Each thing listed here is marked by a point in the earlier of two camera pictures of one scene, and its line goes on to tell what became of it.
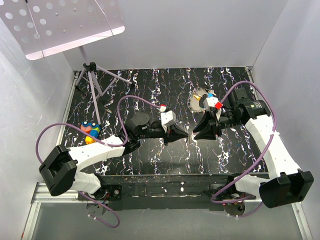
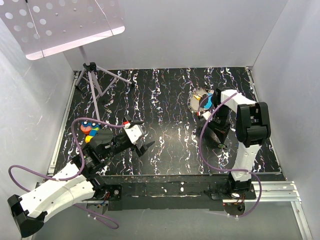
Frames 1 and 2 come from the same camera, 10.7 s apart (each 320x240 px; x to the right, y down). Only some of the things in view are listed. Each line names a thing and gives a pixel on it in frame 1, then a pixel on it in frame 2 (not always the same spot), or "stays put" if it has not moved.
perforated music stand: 41,28 stays put
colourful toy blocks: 92,128 stays put
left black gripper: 174,133 to 140,150
